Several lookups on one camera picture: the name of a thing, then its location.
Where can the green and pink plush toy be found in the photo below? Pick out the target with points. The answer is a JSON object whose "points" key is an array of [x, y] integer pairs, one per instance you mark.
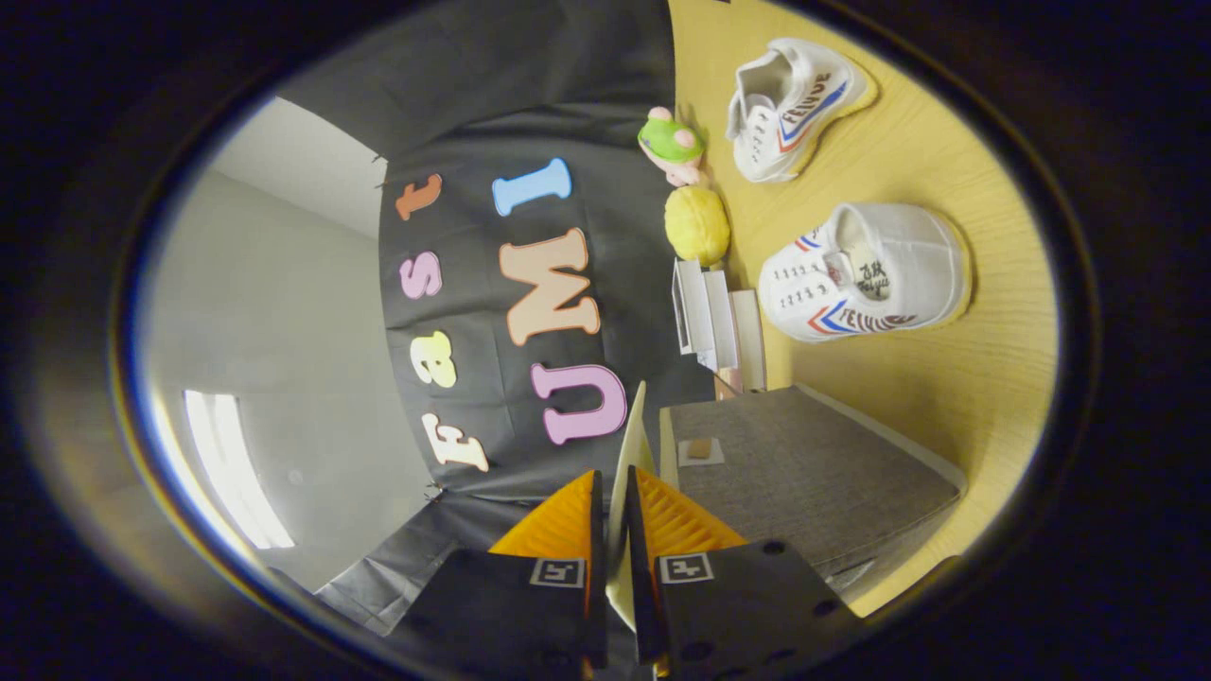
{"points": [[670, 142]]}

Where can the thin white book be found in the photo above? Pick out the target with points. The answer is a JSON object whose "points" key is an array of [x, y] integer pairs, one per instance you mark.
{"points": [[750, 336]]}

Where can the brown notebook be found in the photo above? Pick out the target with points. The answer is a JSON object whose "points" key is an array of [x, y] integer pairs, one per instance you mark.
{"points": [[728, 383]]}

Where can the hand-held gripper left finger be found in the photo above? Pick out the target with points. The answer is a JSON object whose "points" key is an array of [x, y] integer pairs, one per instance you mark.
{"points": [[530, 605]]}

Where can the ceiling light panel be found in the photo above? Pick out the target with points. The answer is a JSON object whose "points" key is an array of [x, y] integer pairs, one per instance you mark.
{"points": [[236, 463]]}

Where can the grey fabric storage box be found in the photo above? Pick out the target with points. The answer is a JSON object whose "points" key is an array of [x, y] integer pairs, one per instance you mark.
{"points": [[804, 463]]}

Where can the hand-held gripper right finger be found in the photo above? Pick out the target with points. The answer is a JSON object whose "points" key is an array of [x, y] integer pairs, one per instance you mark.
{"points": [[738, 605]]}

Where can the yellow plush toy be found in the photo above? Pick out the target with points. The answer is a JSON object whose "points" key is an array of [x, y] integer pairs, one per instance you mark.
{"points": [[697, 225]]}

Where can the white canvas shoe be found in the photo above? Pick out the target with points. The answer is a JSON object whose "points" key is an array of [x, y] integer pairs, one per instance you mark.
{"points": [[908, 255], [785, 104]]}

